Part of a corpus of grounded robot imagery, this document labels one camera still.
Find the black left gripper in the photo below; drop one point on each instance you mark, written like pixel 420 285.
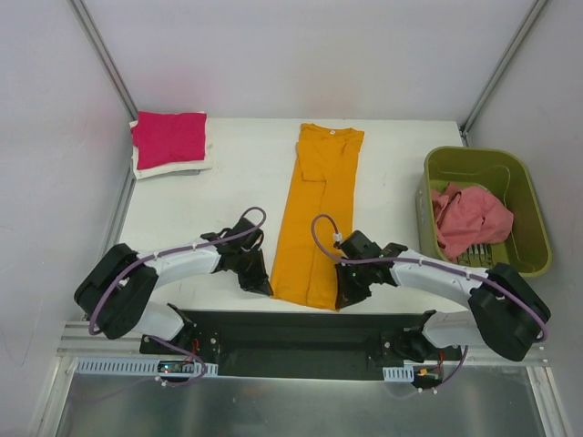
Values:
pixel 249 267

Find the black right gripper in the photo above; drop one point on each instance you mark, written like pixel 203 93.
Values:
pixel 353 278

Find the orange t shirt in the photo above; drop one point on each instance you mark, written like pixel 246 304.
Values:
pixel 320 204

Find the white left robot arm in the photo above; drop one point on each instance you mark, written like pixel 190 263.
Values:
pixel 116 294

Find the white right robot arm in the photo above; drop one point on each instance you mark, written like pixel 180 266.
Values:
pixel 499 308

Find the folded white t shirt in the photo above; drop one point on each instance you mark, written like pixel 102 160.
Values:
pixel 206 164

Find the salmon pink t shirt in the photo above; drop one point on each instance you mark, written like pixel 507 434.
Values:
pixel 468 216

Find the olive green plastic basket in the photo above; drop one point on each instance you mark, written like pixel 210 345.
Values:
pixel 504 176

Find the folded magenta t shirt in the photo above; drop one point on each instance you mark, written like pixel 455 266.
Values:
pixel 169 138

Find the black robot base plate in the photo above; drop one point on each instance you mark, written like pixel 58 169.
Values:
pixel 299 345

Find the right white cable duct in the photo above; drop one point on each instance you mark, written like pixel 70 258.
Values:
pixel 399 374

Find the white cable duct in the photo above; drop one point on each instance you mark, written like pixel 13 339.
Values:
pixel 399 374
pixel 138 367

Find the left white cable duct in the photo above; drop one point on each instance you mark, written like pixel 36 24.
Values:
pixel 138 367

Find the right aluminium frame post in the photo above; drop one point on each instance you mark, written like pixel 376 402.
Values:
pixel 524 29

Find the aluminium frame post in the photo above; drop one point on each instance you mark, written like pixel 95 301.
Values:
pixel 96 40
pixel 524 29

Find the left aluminium frame post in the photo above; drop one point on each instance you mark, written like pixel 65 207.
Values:
pixel 96 40

